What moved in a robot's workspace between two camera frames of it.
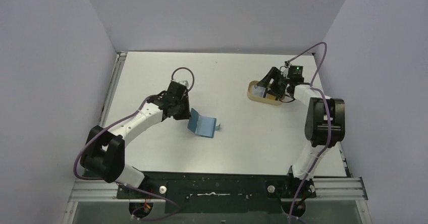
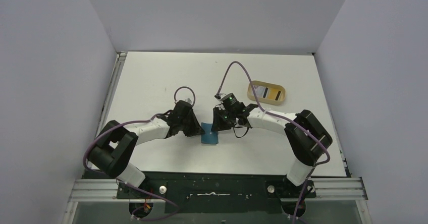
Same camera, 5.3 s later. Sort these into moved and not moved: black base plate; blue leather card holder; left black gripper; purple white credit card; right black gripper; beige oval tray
Moved: right black gripper; blue leather card holder; left black gripper
Not moved: beige oval tray; purple white credit card; black base plate
